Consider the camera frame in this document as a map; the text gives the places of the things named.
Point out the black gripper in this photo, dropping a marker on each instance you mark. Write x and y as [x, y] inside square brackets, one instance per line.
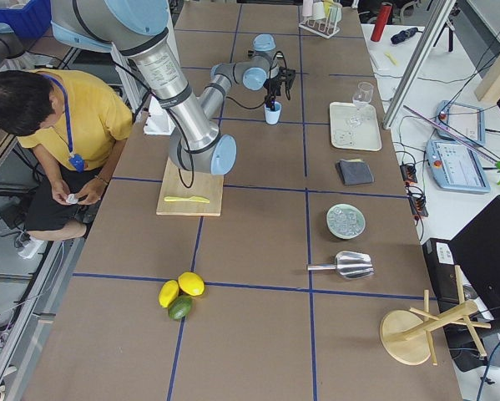
[272, 86]

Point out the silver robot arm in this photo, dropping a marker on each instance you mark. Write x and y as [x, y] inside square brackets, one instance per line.
[139, 30]

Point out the light blue plastic cup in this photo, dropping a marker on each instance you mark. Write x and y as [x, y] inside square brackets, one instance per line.
[272, 116]

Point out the whole yellow lemon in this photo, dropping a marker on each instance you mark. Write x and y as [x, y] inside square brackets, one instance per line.
[168, 293]
[191, 283]

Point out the cream bear serving tray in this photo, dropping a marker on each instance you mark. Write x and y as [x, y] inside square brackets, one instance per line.
[348, 136]

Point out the clear wine glass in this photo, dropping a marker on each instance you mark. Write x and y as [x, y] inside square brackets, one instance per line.
[361, 98]

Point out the grey folded cloth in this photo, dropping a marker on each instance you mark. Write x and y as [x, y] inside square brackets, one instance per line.
[354, 172]

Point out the bamboo cutting board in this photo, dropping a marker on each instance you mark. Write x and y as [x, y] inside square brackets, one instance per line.
[178, 182]

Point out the small yellow plastic tool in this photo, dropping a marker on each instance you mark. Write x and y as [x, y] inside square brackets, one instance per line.
[391, 58]

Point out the folded dark blue umbrella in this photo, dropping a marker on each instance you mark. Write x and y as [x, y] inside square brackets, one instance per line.
[404, 35]

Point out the yellow plastic knife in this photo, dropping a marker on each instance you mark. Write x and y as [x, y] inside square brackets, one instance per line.
[194, 198]

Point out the green bowl of ice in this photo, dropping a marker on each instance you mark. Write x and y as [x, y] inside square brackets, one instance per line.
[345, 221]

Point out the red bottle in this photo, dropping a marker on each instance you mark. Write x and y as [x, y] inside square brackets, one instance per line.
[383, 17]

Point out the steel ice scoop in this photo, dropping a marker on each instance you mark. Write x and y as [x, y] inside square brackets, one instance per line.
[349, 265]

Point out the near blue teach pendant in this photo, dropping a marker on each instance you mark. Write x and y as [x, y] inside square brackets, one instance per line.
[455, 167]

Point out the blue teach pendant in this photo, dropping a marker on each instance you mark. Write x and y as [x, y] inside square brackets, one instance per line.
[455, 167]
[462, 119]

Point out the far blue teach pendant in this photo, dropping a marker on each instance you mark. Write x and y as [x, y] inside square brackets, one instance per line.
[462, 119]

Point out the person in yellow shirt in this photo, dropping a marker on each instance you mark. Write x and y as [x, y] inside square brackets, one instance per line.
[77, 127]

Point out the green lime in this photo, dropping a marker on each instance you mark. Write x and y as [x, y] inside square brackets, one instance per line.
[180, 307]

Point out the long metal grabber tool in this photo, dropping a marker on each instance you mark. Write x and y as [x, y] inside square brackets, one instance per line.
[459, 138]

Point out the blue storage bin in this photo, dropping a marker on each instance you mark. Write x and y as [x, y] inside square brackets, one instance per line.
[30, 21]

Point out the black laptop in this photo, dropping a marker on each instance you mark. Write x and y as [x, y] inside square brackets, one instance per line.
[476, 249]

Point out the wooden mug tree stand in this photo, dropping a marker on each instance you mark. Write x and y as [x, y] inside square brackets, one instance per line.
[407, 334]

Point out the white wire cup rack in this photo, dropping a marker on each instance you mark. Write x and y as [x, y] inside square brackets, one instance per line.
[321, 17]

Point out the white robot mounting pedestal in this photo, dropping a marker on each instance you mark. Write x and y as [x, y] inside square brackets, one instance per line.
[158, 121]

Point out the aluminium frame post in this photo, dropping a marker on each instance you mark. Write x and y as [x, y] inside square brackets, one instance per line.
[434, 26]

